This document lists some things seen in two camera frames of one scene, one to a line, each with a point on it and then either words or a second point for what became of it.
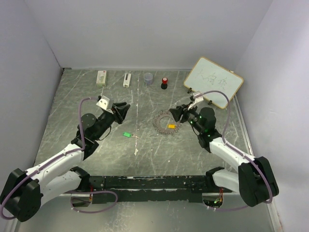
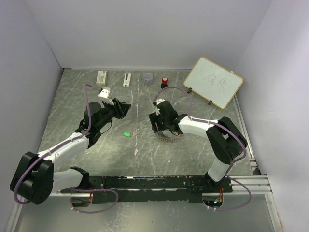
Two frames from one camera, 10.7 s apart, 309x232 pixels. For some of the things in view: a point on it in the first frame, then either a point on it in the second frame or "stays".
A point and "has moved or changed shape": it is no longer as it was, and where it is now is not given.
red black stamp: x=164 y=85 stays
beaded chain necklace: x=156 y=122 has moved or changed shape
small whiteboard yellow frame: x=207 y=76 stays
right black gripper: x=177 y=112 to x=154 y=118
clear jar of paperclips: x=148 y=77 stays
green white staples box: x=101 y=78 stays
